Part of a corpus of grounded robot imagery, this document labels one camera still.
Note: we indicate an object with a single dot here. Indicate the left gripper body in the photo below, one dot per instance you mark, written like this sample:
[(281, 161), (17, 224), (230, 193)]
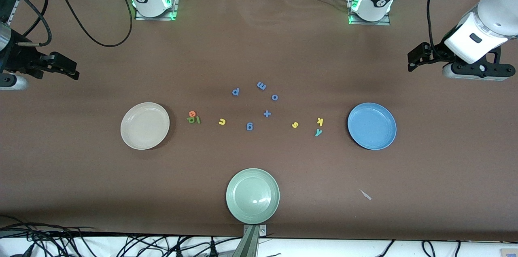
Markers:
[(438, 53)]

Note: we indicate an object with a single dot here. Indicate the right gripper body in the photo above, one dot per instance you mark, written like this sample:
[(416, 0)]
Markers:
[(17, 58)]

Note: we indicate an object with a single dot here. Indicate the beige round plate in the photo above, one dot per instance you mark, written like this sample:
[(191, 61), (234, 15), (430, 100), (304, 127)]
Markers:
[(145, 126)]

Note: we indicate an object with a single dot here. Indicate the yellow foam letter k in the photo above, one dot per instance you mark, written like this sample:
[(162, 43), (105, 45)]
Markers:
[(320, 121)]

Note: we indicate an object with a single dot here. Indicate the teal foam letter y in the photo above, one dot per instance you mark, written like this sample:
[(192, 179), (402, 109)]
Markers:
[(318, 132)]

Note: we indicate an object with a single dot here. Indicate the blue round plate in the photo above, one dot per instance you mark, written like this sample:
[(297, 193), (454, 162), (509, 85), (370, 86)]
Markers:
[(372, 126)]

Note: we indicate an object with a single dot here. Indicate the brown table cover sheet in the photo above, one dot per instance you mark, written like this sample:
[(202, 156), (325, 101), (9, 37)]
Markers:
[(81, 188)]

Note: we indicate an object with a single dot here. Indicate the white paper scrap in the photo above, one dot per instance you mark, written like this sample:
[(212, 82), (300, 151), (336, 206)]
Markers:
[(366, 195)]

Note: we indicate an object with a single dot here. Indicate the blue foam letter m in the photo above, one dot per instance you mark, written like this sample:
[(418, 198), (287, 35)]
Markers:
[(261, 86)]

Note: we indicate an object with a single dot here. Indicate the green round plate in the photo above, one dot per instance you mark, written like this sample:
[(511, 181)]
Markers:
[(253, 196)]

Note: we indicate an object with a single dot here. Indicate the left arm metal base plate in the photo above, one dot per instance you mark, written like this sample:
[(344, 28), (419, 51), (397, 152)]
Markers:
[(386, 22)]

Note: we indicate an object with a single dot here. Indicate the grey metal camera mount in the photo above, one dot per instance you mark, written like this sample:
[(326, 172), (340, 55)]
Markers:
[(251, 245)]

